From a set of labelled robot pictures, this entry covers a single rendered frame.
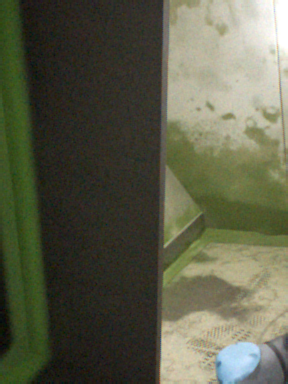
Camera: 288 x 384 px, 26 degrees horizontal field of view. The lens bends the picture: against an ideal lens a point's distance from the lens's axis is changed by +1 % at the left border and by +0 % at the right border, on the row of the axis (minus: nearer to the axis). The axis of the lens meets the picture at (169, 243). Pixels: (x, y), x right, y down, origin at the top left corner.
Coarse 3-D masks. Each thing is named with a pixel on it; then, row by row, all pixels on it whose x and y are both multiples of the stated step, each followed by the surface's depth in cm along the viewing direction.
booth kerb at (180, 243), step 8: (200, 216) 307; (192, 224) 301; (200, 224) 308; (184, 232) 295; (192, 232) 302; (200, 232) 309; (176, 240) 289; (184, 240) 295; (192, 240) 302; (168, 248) 283; (176, 248) 289; (184, 248) 296; (168, 256) 283; (176, 256) 290; (168, 264) 284
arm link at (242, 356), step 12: (228, 348) 123; (240, 348) 121; (252, 348) 120; (264, 348) 121; (216, 360) 121; (228, 360) 119; (240, 360) 117; (252, 360) 117; (264, 360) 119; (276, 360) 120; (228, 372) 117; (240, 372) 116; (252, 372) 117; (264, 372) 118; (276, 372) 119
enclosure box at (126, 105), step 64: (0, 0) 112; (64, 0) 107; (128, 0) 102; (0, 64) 118; (64, 64) 112; (128, 64) 107; (0, 128) 123; (64, 128) 118; (128, 128) 113; (0, 192) 127; (64, 192) 125; (128, 192) 119; (0, 256) 132; (64, 256) 133; (128, 256) 126; (0, 320) 137; (64, 320) 142; (128, 320) 134
